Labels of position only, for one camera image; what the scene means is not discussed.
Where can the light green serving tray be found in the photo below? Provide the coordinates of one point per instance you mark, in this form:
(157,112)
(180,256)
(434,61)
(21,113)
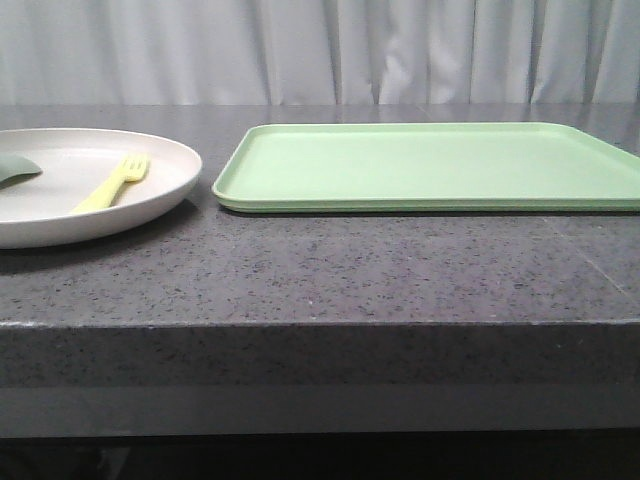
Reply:
(427,167)

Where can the white curtain backdrop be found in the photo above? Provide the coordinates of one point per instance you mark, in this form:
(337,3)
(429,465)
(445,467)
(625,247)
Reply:
(318,52)

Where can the yellow plastic fork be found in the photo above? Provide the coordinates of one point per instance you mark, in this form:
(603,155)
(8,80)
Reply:
(132,168)

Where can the green plastic spoon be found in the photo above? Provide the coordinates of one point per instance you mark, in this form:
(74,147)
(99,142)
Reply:
(16,168)

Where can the white round plate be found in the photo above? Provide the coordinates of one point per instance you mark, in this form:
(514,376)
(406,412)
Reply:
(37,212)

